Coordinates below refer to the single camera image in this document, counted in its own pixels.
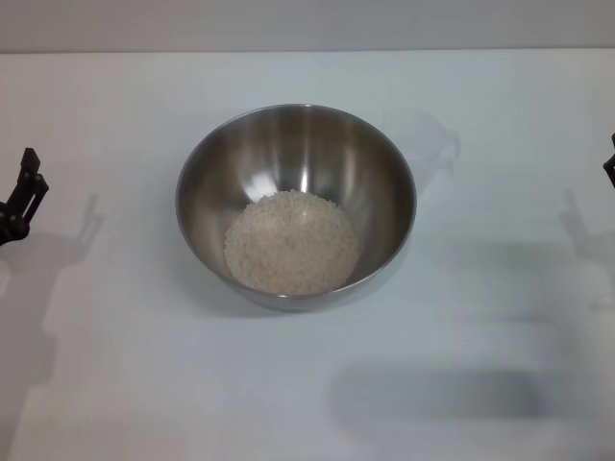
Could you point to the stainless steel mixing bowl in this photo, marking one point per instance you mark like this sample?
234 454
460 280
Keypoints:
221 182

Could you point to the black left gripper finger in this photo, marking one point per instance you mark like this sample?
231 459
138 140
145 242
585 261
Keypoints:
30 192

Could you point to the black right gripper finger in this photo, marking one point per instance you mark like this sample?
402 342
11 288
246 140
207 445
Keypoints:
612 168

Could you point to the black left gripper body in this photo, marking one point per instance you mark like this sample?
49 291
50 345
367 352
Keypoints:
10 225

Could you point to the white rice grains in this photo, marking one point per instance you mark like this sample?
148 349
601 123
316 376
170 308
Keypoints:
293 245

